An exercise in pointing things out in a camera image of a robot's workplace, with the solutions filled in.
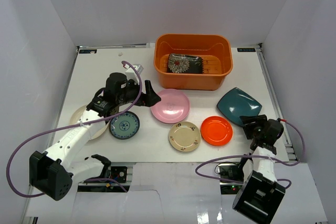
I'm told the pink round plate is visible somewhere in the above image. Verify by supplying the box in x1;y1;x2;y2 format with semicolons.
151;89;190;124

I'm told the teal square plate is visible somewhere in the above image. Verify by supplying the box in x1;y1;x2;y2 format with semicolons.
216;87;263;126

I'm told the black square floral plate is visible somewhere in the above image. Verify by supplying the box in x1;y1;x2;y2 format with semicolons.
167;54;203;74

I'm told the cream white round plate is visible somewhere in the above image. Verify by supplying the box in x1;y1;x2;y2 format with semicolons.
69;105;108;140

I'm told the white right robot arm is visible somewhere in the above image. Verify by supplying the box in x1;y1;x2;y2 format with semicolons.
233;115;286;223

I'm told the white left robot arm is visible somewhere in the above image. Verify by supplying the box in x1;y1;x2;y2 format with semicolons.
29;72;161;201

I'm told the orange plastic bin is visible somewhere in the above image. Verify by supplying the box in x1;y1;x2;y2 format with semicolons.
154;34;233;90

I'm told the blue floral round plate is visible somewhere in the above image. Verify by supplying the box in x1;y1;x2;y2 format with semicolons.
109;111;140;140

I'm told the orange round plate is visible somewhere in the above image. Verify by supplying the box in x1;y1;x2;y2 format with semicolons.
201;116;233;147

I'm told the beige round patterned plate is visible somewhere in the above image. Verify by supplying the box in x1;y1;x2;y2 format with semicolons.
169;121;202;152

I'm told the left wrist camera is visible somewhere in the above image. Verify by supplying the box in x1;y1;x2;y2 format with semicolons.
124;63;144;81

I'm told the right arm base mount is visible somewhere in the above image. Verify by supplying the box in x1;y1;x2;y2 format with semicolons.
214;162;244;183

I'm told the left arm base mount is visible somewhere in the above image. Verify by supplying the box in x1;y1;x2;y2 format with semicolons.
79;165;129;187

